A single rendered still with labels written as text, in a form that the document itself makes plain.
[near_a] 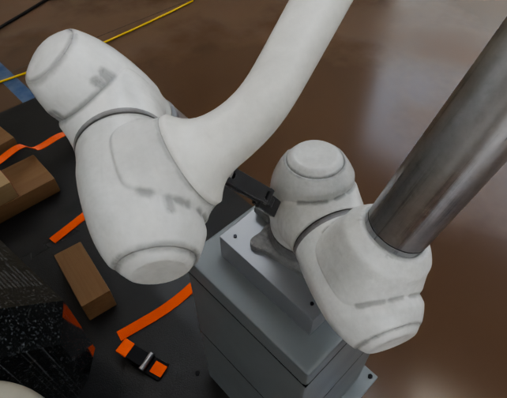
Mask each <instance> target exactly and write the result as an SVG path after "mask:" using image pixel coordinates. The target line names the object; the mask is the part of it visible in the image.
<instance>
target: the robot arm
mask: <svg viewBox="0 0 507 398"><path fill-rule="evenodd" d="M353 1H354V0H289V1H288V3H287V4H286V6H285V8H284V11H283V12H282V14H281V15H280V18H279V20H278V21H277V23H276V25H275V27H274V29H273V30H272V33H271V35H270V36H269V38H268V40H267V42H266V44H265V45H264V47H263V49H262V51H261V53H260V54H259V56H258V58H257V61H256V62H255V63H254V65H253V68H252V69H251V71H250V72H249V74H248V75H247V77H246V79H245V80H244V81H243V83H242V84H241V85H240V86H239V88H238V89H237V90H236V91H235V93H234V94H232V95H231V96H230V97H229V98H228V99H227V100H226V101H225V102H223V103H222V104H221V105H219V106H218V107H217V108H216V109H214V110H212V111H210V112H209V113H207V114H205V115H202V116H199V117H197V118H187V117H186V116H185V115H184V114H183V113H181V112H180V111H179V110H178V109H177V108H175V106H174V105H173V104H172V103H171V102H169V101H168V100H166V99H165V98H164V97H163V96H162V94H161V92H160V90H159V89H158V87H157V86H156V85H155V83H154V82H153V81H152V80H151V79H150V78H149V77H148V76H147V75H146V74H145V73H144V72H143V71H142V70H140V69H139V68H138V67H137V66H136V65H135V64H133V63H132V62H131V61H130V60H129V59H128V58H127V57H125V56H124V55H123V54H121V53H120V52H118V51H117V50H115V49H114V48H113V47H111V46H110V45H108V44H106V43H105V42H103V41H101V40H100V39H97V38H96V37H94V36H90V35H89V34H87V33H84V32H81V31H78V30H76V29H72V28H69V29H66V30H63V31H60V32H57V33H55V34H54V35H52V36H49V37H48V38H47V39H45V40H44V41H43V42H42V43H41V44H40V45H39V46H38V48H37V49H36V51H35V53H34V54H33V56H32V59H31V61H30V63H29V65H28V68H27V71H26V74H25V80H26V84H27V86H28V87H29V89H30V90H31V92H32V94H33V95H34V97H35V98H36V99H37V100H38V102H39V103H40V104H41V106H42V107H43V108H44V110H45V111H46V112H47V113H48V114H49V115H51V116H52V117H54V118H56V119H57V120H58V121H59V127H60V129H61V130H62V132H63V133H64V134H65V135H66V137H67V138H68V140H69V142H70V144H71V145H72V147H73V150H74V153H75V157H76V180H77V191H78V195H79V198H80V203H81V208H82V211H83V214H84V219H85V222H86V224H87V227H88V231H89V233H90V235H91V237H92V241H93V242H94V244H95V246H96V248H97V250H98V252H99V253H100V256H101V257H102V258H103V259H104V261H105V262H106V264H107V265H108V266H109V267H110V268H112V269H113V270H115V271H116V272H118V273H119V274H120V275H121V276H123V277H125V278H127V279H128V280H129V281H131V282H133V283H139V284H159V283H166V282H170V281H172V280H176V279H178V278H179V277H181V276H184V275H185V274H187V273H188V271H189V270H190V269H191V268H192V267H193V266H195V264H196V263H197V262H198V260H199V258H200V256H201V253H202V250H203V248H204V245H205V240H206V236H207V229H206V226H205V224H206V222H207V221H208V218H209V215H210V213H211V211H212V210H213V209H214V208H215V206H216V205H218V204H219V203H220V202H221V201H222V198H223V189H224V187H225V186H226V187H227V188H229V189H231V190H234V191H235V192H237V193H240V194H241V195H243V196H245V197H248V198H249V199H251V200H253V201H252V203H253V204H255V208H254V211H255V213H257V214H258V215H259V216H260V217H261V218H262V219H263V220H264V221H265V222H267V224H266V226H265V227H264V228H263V230H262V231H261V232H259V233H258V234H257V235H255V236H254V237H252V239H251V240H250V247H251V249H252V250H255V251H257V252H261V253H264V254H266V255H268V256H269V257H271V258H272V259H274V260H276V261H278V262H279V263H281V264H282V265H284V266H286V267H287V268H289V269H290V270H292V271H294V272H296V273H297V274H299V275H300V276H302V277H303V278H304V279H305V281H306V284H307V286H308V288H309V289H310V292H311V294H312V296H313V297H314V300H315V302H316V303H317V306H318V308H319V309H320V311H321V313H322V314H323V316H324V318H325V320H326V321H327V322H328V323H329V325H330V326H331V328H332V329H333V330H334V331H335V332H336V333H337V335H338V336H340V337H341V338H342V339H343V340H344V341H345V342H346V343H347V344H349V345H350V346H352V347H353V348H354V349H357V348H358V349H359V350H360V351H362V352H364V353H367V354H373V353H378V352H380V351H385V350H388V349H390V348H392V347H395V346H397V345H400V344H402V343H404V342H406V341H408V340H409V339H411V338H412V337H413V336H415V334H416V333H417V332H418V330H419V326H420V325H421V324H422V322H423V314H424V301H423V299H422V297H421V295H420V293H421V291H422V290H423V287H424V283H425V281H426V277H427V274H428V273H429V271H430V269H431V266H432V253H431V248H430V244H431V243H432V241H434V240H435V239H436V237H438V235H439V234H440V233H441V232H442V231H443V230H444V229H445V228H446V227H447V226H448V225H449V223H450V222H451V221H452V220H453V219H454V218H455V217H456V216H457V215H458V214H459V212H460V211H461V210H462V209H463V208H464V207H465V206H466V205H467V204H468V203H469V201H470V200H471V199H472V198H473V197H474V196H475V195H476V194H477V193H478V192H479V191H480V190H481V189H482V188H483V187H484V186H485V185H486V184H487V183H488V182H489V181H490V179H491V178H492V177H493V176H494V175H495V174H496V173H497V172H498V171H499V170H500V168H501V167H502V166H503V165H504V164H505V163H506V162H507V17H506V18H505V19H504V21H503V22H502V23H501V25H500V27H499V28H498V30H497V31H496V32H495V33H494V35H493V36H492V38H491V39H490V41H489V42H488V44H487V45H486V46H485V47H484V49H483V51H482V52H481V53H480V55H479V56H478V58H477V59H476V60H475V62H474V63H473V64H472V66H471V68H470V69H469V70H468V71H467V73H466V74H465V75H464V77H463V79H462V80H461V81H460V83H459V84H458V85H457V87H456V88H455V90H454V91H453V93H452V94H451V96H450V97H449V98H448V99H447V101H446V102H445V104H444V105H443V107H442V108H441V110H440V111H439V112H438V114H437V115H436V116H435V118H434V120H433V121H432V122H431V124H430V125H429V126H428V127H427V129H426V131H425V132H424V134H423V135H422V136H421V137H420V139H419V140H418V142H417V143H416V145H415V146H414V148H413V149H412V150H411V151H410V153H409V154H408V156H407V157H406V159H405V160H404V162H403V163H402V164H401V165H400V167H399V168H398V170H397V171H396V173H395V174H394V176H393V177H392V178H391V179H390V181H389V183H388V184H387V186H386V187H385V188H384V189H383V191H382V192H381V194H380V195H379V197H378V198H377V200H376V201H375V202H374V203H373V204H368V205H364V204H363V202H362V198H361V196H360V193H359V189H358V186H357V184H356V182H355V172H354V169H353V167H352V165H351V163H350V162H349V160H348V158H347V157H346V156H345V155H344V153H343V152H342V151H341V150H340V149H339V148H337V147H336V146H335V145H332V144H330V143H328V142H325V141H319V140H310V141H304V142H301V143H299V144H297V145H296V146H295V147H293V148H291V149H288V150H287V151H286V152H285V153H284V155H283V156H282V157H281V158H280V160H279V162H278V163H277V165H276V167H275V169H274V172H273V173H272V178H271V183H270V188H269V187H268V186H266V185H265V184H263V183H261V182H259V181H258V180H256V179H255V178H252V177H250V176H249V175H247V174H246V173H244V172H242V171H240V170H239V169H238V167H239V166H240V165H241V164H242V163H244V162H245V161H246V160H247V159H248V158H249V157H251V156H252V155H253V154H254V153H255V152H256V151H257V150H258V149H259V148H260V147H261V146H262V145H263V144H264V143H265V142H266V141H267V140H268V139H269V138H270V137H271V136H272V135H273V134H274V132H275V131H276V130H277V128H278V127H279V126H280V124H281V123H282V122H283V120H284V119H285V118H286V117H287V115H288V113H289V112H290V110H291V109H292V108H293V106H294V105H295V102H296V101H297V99H298V98H299V96H300V94H301V93H302V90H303V89H304V88H305V86H306V83H307V82H308V80H309V79H310V77H311V75H312V73H313V71H314V70H315V68H316V66H317V64H318V63H319V61H320V59H321V57H322V55H323V54H324V52H325V50H326V48H327V46H328V45H329V43H330V41H331V39H332V37H333V36H334V34H335V32H336V30H337V29H338V27H339V25H340V23H341V21H342V20H343V19H344V16H345V14H346V12H347V11H348V9H349V7H350V6H351V4H352V2H353Z"/></svg>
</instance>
